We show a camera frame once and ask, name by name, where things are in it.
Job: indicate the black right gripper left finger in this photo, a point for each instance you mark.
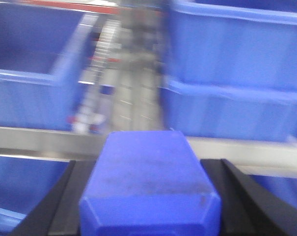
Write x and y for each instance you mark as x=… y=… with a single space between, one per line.
x=58 y=213

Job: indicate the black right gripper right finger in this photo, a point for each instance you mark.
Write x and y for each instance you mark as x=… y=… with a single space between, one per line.
x=248 y=209

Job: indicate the blue bottle-shaped part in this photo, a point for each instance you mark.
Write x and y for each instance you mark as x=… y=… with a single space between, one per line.
x=149 y=183

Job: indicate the large blue target bin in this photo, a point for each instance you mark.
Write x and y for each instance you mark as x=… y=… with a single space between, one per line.
x=231 y=69

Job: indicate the blue bin left neighbour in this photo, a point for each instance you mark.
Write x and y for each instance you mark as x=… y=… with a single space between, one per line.
x=43 y=52

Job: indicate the steel front shelf rail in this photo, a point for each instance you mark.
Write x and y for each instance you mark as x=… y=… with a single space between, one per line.
x=251 y=157

